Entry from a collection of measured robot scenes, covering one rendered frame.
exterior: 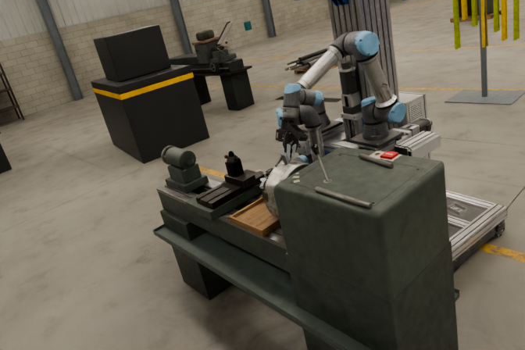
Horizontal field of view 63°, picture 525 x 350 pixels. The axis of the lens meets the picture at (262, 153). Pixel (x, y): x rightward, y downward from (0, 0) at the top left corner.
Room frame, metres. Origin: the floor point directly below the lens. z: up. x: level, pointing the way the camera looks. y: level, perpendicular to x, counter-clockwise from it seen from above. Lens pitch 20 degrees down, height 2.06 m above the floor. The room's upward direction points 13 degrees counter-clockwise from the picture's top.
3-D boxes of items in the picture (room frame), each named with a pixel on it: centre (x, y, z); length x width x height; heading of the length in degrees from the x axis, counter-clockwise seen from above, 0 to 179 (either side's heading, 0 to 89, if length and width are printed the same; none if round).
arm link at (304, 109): (2.31, -0.32, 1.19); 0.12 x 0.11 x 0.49; 168
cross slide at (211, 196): (2.50, 0.25, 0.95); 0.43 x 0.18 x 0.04; 126
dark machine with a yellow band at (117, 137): (7.37, 1.77, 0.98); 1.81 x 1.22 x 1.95; 30
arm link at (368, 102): (2.28, -0.67, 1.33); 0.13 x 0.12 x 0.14; 25
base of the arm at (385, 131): (2.29, -0.66, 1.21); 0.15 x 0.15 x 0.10
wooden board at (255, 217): (2.20, 0.04, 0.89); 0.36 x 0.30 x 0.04; 126
